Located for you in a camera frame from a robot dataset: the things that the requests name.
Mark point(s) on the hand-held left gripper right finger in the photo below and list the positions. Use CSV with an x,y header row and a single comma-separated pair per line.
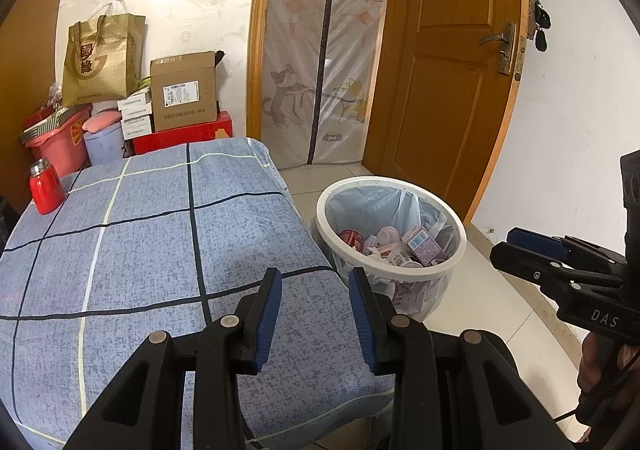
x,y
361,330

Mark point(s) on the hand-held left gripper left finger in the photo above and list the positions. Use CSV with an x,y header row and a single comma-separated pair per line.
x,y
267,330

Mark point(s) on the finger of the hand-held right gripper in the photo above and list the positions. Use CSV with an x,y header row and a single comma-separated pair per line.
x,y
520,260
537,240

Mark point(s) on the white plastic bottle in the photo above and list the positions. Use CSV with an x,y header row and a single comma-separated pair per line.
x,y
402,258

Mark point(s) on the tall red drink can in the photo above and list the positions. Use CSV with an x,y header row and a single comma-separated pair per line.
x,y
352,239

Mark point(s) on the purple white small box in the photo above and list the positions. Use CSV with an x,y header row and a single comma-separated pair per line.
x,y
422,244

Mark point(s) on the clear plastic bin liner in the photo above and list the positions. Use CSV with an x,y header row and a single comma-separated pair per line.
x,y
430,210

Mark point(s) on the white round trash bin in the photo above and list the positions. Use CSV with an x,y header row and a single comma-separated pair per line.
x,y
325,230

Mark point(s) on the person's right hand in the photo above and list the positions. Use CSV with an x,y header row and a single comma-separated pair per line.
x,y
587,365

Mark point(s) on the blue cloth covered table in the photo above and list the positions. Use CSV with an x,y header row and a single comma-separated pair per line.
x,y
150,255

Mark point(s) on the brown wooden door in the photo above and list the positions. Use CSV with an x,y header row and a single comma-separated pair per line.
x,y
440,95

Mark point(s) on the red flat gift box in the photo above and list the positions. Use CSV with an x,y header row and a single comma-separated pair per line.
x,y
180,133

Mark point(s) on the black key bunch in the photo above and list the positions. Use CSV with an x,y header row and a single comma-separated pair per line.
x,y
540,23

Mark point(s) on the lavender plastic bucket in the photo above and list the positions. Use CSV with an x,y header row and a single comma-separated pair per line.
x,y
105,148

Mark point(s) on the brown cardboard box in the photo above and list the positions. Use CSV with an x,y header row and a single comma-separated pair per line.
x,y
185,93

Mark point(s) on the red thermos flask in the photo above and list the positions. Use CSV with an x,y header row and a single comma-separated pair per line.
x,y
46,187

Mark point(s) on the pink bucket lid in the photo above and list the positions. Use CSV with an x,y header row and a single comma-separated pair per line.
x,y
102,123

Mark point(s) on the red plastic tub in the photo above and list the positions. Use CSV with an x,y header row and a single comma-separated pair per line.
x,y
62,153

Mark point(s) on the green packet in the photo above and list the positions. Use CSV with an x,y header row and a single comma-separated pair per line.
x,y
141,84

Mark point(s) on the cat print screen curtain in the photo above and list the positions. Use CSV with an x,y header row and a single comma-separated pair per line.
x,y
325,55

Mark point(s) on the black office chair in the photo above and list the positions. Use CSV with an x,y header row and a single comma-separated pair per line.
x,y
7,220

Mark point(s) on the striped box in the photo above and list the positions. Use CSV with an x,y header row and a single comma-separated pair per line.
x,y
47,126

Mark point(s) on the gold paper gift bag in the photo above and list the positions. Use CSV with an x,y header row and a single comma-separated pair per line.
x,y
102,63

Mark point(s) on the clear plastic wrap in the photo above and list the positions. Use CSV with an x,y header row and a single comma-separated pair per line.
x,y
56,94

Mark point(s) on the white plastic bag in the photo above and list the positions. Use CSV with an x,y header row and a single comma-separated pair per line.
x,y
112,8

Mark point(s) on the brown wooden panel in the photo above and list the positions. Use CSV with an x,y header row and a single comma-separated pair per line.
x,y
30,30

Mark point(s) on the wooden door frame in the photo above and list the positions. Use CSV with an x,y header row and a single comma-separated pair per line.
x,y
260,30

